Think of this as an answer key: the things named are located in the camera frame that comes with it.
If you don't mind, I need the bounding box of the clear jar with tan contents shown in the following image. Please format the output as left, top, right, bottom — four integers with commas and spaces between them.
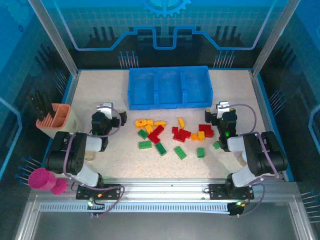
84, 149, 97, 161

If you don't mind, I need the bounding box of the black controller board with LED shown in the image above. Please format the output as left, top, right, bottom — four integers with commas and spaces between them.
86, 198, 106, 219
228, 199, 247, 218

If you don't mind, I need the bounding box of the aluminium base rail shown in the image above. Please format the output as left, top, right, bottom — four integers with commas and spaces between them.
29, 176, 298, 204

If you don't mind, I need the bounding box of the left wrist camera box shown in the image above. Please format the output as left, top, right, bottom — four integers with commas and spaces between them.
96, 101, 115, 119

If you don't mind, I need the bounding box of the jar with white lid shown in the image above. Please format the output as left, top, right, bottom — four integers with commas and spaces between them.
236, 153, 249, 166

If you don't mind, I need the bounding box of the magenta dumbbell-shaped toy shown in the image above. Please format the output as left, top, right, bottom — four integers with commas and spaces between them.
28, 167, 68, 196

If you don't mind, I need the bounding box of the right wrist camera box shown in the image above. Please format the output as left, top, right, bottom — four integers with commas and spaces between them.
216, 100, 230, 119

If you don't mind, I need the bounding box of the black tool handle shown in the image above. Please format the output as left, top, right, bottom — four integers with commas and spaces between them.
34, 91, 47, 120
43, 93, 55, 118

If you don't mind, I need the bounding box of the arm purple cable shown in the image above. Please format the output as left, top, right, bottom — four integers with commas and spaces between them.
228, 103, 281, 218
63, 106, 126, 218

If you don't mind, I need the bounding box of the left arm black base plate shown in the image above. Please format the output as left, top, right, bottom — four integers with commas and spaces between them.
76, 183, 123, 201

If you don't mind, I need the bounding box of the blue three-compartment bin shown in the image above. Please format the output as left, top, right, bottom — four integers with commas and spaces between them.
127, 65, 214, 111

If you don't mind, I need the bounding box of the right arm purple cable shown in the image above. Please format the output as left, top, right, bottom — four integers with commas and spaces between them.
228, 103, 281, 218

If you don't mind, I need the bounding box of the white slotted cable duct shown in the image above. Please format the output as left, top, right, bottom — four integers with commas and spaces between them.
39, 202, 231, 214

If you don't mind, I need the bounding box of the aluminium frame post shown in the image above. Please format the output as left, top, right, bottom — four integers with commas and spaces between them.
26, 0, 80, 77
251, 0, 301, 76

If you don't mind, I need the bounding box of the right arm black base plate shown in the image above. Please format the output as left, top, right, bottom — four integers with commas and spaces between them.
208, 183, 255, 201

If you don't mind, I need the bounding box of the orange and cream tool holder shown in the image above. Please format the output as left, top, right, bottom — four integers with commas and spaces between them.
36, 103, 81, 138

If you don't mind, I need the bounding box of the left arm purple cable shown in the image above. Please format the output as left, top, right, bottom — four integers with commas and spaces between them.
63, 106, 126, 218

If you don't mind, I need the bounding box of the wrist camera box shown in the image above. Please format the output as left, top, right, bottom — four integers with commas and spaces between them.
216, 100, 230, 119
96, 101, 115, 119

